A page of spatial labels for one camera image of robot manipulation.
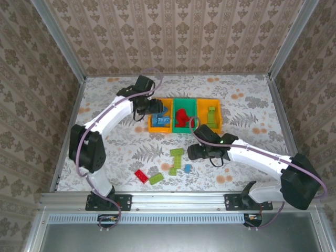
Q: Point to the aluminium corner frame post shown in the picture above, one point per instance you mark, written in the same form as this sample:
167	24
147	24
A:
60	39
291	39

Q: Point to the yellow plastic bin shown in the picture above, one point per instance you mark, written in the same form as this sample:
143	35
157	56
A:
202	110
153	130

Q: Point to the floral patterned tablecloth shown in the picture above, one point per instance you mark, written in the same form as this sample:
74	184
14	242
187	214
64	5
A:
236	110

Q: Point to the grey metal panel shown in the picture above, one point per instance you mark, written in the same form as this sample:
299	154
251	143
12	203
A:
183	239

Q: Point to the aluminium side rail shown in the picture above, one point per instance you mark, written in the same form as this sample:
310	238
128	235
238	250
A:
77	105
283	118

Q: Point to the aluminium mounting rail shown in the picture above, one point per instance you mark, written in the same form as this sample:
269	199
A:
178	200

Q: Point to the aluminium lower frame bar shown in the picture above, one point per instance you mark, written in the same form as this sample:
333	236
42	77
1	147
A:
319	233
36	233

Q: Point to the small blue lego brick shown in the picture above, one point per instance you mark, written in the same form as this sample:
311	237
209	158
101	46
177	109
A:
187	168

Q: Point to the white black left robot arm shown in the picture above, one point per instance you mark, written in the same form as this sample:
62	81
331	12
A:
113	115

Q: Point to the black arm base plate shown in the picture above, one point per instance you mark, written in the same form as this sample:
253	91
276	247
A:
126	202
232	202

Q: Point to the green plastic bin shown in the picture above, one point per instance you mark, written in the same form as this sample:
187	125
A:
183	130

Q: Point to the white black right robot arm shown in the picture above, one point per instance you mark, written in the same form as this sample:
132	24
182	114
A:
257	160

